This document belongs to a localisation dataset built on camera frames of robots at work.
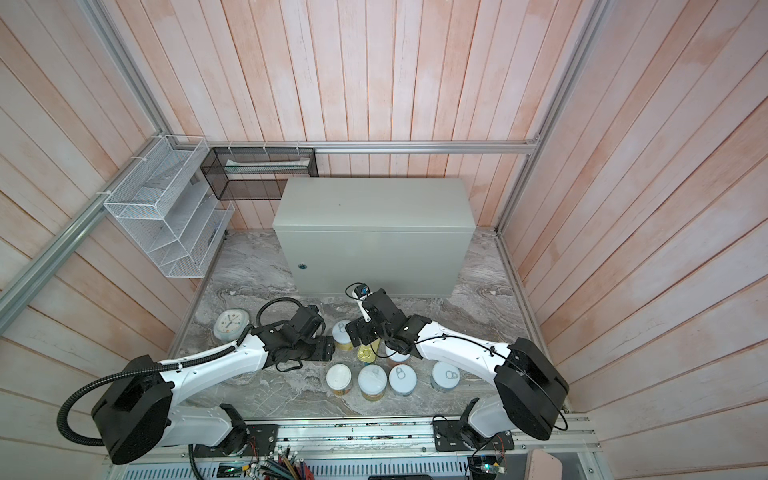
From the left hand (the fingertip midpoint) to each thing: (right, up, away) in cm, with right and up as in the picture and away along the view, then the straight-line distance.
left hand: (321, 354), depth 85 cm
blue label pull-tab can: (+23, -5, -7) cm, 24 cm away
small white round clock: (-30, +7, +6) cm, 31 cm away
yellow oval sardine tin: (+13, +1, -1) cm, 13 cm away
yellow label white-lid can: (+6, +4, +1) cm, 7 cm away
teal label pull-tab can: (+35, -4, -7) cm, 35 cm away
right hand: (+11, +10, -1) cm, 15 cm away
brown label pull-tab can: (+20, +7, -23) cm, 31 cm away
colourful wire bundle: (-2, -15, -25) cm, 29 cm away
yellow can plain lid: (+6, -4, -7) cm, 10 cm away
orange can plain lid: (+15, -4, -9) cm, 18 cm away
